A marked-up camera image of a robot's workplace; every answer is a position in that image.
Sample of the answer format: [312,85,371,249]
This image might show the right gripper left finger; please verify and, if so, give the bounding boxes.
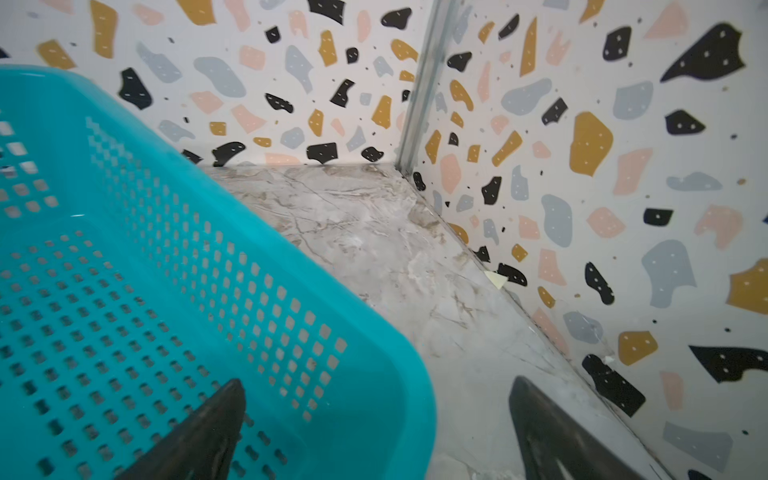
[118,379,246,479]

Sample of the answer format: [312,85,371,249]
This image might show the teal plastic basket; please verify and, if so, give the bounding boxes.
[1,65,437,479]

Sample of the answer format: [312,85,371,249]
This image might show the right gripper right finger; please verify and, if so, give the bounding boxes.
[508,376,640,479]

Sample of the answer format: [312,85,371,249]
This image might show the aluminium rail frame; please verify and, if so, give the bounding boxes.
[396,0,462,178]

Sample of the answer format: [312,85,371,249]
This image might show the small cream tape piece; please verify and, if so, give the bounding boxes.
[485,270,508,290]

